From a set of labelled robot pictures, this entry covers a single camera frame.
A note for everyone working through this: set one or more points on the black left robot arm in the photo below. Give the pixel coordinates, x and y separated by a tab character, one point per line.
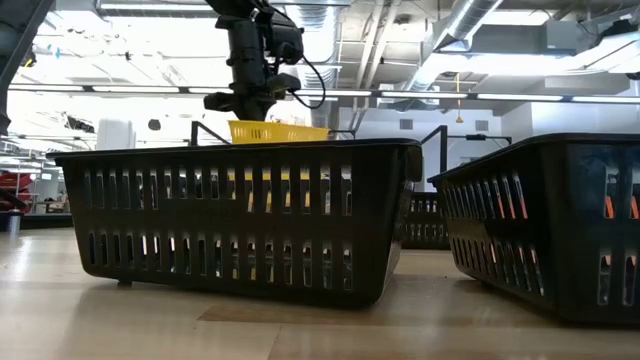
15	25

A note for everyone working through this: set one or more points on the round black ceiling device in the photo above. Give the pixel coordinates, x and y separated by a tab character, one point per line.
154	125

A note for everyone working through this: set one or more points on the white building column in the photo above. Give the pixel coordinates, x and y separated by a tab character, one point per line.
115	135

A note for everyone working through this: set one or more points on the red object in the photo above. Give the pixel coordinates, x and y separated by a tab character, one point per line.
17	181

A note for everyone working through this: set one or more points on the black curved tube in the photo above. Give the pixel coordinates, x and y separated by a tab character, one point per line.
15	199

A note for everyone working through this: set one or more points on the long ceiling light strip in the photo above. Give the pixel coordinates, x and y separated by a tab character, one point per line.
520	97

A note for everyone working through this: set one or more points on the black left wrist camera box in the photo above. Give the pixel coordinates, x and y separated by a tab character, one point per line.
287	40

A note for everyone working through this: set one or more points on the corrugated silver air duct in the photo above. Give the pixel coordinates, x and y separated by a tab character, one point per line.
330	30

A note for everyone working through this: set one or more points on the black frame wooden shelf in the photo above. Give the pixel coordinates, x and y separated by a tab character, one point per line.
444	150

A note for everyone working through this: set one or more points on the black metal frame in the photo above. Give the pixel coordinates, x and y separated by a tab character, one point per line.
475	137

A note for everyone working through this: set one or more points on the spiral silver air duct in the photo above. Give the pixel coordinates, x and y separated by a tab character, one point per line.
470	15

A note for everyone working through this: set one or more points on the silver metal post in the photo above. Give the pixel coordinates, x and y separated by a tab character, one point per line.
13	222

